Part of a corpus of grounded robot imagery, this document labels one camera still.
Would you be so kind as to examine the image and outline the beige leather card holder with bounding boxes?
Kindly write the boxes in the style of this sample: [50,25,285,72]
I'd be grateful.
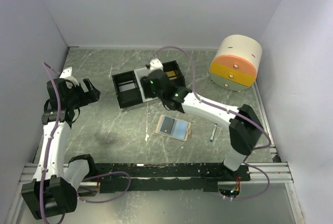
[155,115,191,142]

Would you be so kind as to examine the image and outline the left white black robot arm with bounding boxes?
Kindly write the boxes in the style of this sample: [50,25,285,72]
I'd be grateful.
[21,78,100,220]

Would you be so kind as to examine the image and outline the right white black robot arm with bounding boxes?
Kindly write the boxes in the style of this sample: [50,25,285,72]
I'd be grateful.
[139,69,263,181]

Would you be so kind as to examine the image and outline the gold card in bin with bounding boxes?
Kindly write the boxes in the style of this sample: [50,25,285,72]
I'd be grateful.
[166,71,177,80]

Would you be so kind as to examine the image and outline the white card in bin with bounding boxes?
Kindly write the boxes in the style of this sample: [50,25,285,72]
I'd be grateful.
[119,80,136,92]

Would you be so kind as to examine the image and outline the white middle tray bin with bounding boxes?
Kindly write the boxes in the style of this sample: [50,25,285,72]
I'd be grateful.
[134,67,158,103]

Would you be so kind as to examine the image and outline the black right tray bin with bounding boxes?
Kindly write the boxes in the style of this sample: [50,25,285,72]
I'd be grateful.
[163,60,186,86]

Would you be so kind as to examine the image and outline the black tray bin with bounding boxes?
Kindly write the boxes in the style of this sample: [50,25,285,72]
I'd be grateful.
[163,60,186,86]
[112,70,143,108]

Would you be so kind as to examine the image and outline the black left tray bin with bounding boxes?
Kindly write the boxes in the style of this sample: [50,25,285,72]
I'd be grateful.
[112,70,143,108]

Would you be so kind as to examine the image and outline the white blue pen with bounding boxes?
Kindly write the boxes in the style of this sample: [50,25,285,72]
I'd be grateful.
[210,124,217,142]

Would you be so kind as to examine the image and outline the cream round drawer cabinet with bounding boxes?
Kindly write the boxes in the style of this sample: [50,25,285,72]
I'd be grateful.
[209,34,262,91]

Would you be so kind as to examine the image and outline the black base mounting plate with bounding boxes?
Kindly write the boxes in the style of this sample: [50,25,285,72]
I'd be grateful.
[83,163,250,193]

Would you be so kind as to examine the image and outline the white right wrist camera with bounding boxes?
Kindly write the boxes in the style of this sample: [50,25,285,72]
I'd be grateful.
[146,58,163,72]

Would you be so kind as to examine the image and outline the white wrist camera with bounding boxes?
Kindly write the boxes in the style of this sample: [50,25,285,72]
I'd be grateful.
[146,58,163,72]
[60,67,79,88]

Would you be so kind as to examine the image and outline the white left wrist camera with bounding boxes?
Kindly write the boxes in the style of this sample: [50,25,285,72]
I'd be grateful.
[60,67,79,88]

